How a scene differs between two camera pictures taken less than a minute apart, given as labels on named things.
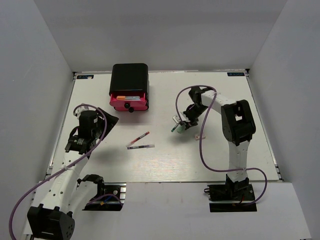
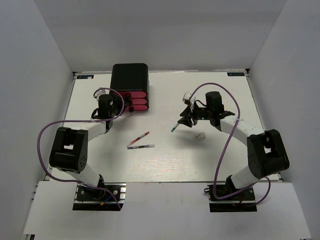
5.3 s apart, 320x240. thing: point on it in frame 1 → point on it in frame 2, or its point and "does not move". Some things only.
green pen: [174, 127] does not move
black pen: [141, 146] does not move
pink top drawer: [128, 101] → [133, 94]
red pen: [138, 138] does not move
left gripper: [111, 120] → [117, 100]
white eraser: [197, 137] does not move
